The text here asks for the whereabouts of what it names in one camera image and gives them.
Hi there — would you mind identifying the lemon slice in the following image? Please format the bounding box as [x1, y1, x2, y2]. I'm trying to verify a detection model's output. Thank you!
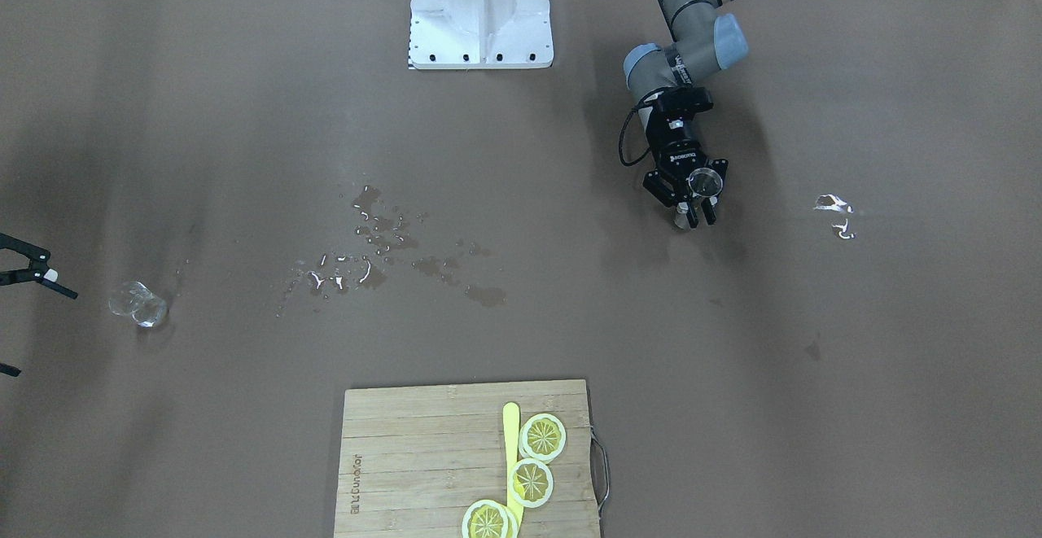
[507, 459, 555, 509]
[458, 500, 518, 538]
[519, 413, 568, 464]

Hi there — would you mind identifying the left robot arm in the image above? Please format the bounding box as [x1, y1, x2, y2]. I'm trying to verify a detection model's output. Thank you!
[619, 0, 749, 230]

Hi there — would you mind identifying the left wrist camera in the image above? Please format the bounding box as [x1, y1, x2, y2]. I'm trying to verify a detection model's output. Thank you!
[652, 85, 715, 118]

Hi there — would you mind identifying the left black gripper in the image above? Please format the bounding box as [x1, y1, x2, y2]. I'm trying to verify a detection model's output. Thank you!
[641, 111, 729, 230]

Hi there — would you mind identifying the clear glass cup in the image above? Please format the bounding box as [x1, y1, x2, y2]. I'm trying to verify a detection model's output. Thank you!
[107, 282, 169, 328]

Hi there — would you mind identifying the lemon slice far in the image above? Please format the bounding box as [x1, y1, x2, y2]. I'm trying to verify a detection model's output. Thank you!
[519, 413, 568, 464]

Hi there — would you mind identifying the lemon slice middle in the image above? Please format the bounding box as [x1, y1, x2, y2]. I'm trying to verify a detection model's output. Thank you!
[507, 459, 555, 509]

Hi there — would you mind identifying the lemon slice near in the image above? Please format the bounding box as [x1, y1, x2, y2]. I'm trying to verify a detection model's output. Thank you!
[458, 500, 518, 538]

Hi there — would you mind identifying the wooden cutting board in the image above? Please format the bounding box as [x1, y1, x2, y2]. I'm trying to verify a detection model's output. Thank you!
[332, 380, 602, 537]

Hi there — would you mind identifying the yellow plastic knife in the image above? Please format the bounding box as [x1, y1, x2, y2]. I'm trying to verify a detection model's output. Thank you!
[501, 401, 523, 537]

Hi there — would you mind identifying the steel jigger measuring cup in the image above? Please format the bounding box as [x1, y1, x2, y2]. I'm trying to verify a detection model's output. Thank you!
[684, 168, 725, 230]

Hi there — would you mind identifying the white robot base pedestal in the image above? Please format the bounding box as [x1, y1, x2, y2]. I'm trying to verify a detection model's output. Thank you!
[407, 0, 554, 71]

